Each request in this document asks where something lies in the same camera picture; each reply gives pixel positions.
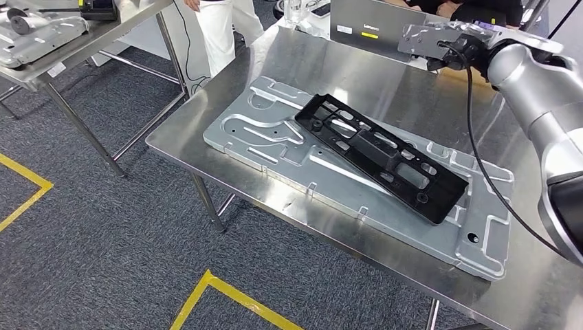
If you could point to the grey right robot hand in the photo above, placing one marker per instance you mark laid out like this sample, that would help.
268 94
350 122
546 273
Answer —
419 43

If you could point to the black plastic mounting plate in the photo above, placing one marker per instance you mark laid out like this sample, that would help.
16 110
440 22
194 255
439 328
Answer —
437 200

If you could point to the stainless steel workbench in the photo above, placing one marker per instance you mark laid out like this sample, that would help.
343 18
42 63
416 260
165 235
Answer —
296 59

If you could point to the grey metal part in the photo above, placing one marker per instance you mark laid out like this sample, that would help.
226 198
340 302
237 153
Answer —
45 41

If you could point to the grey laptop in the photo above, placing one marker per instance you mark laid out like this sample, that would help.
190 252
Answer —
378 41

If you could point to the seated person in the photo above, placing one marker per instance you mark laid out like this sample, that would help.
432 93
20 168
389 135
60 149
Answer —
478 11

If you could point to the black phone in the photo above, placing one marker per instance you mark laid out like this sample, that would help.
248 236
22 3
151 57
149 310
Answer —
321 10

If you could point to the clear glass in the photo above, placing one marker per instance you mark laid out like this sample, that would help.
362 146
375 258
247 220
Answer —
291 11

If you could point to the stamped metal panel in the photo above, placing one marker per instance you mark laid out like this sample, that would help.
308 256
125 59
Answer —
346 205

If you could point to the white cabinet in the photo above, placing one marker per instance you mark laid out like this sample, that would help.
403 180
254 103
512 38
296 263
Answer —
198 64

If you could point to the steel side table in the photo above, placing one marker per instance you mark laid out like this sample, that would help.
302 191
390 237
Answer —
114 34

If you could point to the yellow floor tape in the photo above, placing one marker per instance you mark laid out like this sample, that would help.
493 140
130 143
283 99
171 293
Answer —
237 296
36 182

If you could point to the black device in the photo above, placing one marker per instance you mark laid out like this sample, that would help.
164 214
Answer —
100 9

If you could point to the black cylinder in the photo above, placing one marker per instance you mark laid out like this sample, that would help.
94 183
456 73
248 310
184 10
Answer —
20 25

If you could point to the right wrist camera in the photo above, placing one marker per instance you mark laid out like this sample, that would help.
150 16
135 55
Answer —
460 52

